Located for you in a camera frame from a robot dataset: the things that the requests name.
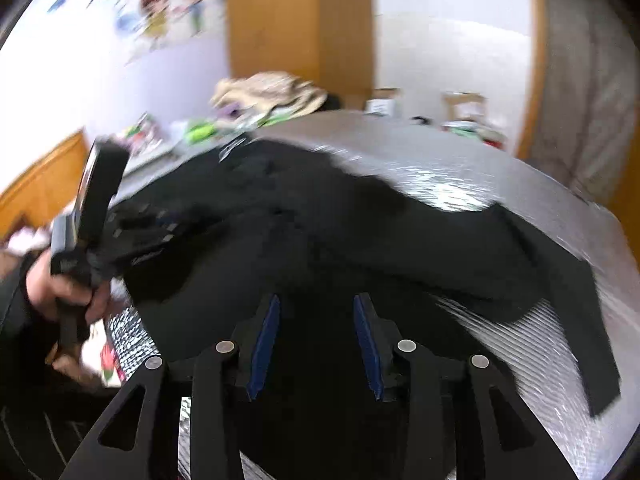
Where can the beige floral blanket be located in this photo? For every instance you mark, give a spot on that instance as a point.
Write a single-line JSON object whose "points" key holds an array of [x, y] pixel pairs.
{"points": [[270, 90]]}

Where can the person's left hand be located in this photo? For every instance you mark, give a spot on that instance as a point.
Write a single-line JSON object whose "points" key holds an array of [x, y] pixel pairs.
{"points": [[47, 290]]}

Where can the wooden wardrobe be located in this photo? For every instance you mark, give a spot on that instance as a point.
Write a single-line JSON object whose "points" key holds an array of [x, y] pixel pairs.
{"points": [[300, 25]]}

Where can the wooden headboard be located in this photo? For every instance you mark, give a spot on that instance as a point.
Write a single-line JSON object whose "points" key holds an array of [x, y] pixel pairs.
{"points": [[45, 185]]}

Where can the clear plastic door curtain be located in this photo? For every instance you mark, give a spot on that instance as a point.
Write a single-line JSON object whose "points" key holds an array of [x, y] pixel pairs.
{"points": [[585, 85]]}

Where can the brown cardboard box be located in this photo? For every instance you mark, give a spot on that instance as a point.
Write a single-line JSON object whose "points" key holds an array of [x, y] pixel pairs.
{"points": [[465, 107]]}

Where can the black garment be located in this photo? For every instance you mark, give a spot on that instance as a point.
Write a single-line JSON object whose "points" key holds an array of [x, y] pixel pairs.
{"points": [[325, 240]]}

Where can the green tissue packet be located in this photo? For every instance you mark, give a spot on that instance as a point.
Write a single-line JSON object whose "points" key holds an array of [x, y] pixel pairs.
{"points": [[200, 132]]}

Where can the stack of pink packets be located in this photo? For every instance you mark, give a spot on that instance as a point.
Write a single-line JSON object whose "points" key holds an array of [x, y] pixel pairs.
{"points": [[142, 135]]}

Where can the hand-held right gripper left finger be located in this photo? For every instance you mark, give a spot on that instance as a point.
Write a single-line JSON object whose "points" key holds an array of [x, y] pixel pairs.
{"points": [[265, 340]]}

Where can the wooden door frame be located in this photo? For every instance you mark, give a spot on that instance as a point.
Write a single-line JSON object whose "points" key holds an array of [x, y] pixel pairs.
{"points": [[532, 60]]}

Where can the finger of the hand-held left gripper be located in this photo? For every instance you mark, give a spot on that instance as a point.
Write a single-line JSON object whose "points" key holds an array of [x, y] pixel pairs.
{"points": [[150, 232]]}

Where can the pile of white plastic bags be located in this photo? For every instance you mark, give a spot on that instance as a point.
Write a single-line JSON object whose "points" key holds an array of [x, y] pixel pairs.
{"points": [[475, 135]]}

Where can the white carton box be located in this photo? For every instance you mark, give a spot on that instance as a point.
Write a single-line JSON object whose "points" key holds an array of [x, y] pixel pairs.
{"points": [[382, 105]]}

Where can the cartoon wall sticker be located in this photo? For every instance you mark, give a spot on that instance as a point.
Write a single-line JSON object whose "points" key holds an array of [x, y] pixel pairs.
{"points": [[155, 10]]}

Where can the person's dark clothed body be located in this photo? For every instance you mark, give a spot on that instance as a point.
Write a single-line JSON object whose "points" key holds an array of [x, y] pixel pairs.
{"points": [[40, 435]]}

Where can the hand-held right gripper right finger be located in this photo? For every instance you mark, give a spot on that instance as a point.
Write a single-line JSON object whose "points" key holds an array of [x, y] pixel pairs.
{"points": [[367, 345]]}

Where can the silver quilted foil mat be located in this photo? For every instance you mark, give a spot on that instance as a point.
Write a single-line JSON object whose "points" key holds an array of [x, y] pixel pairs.
{"points": [[475, 170]]}

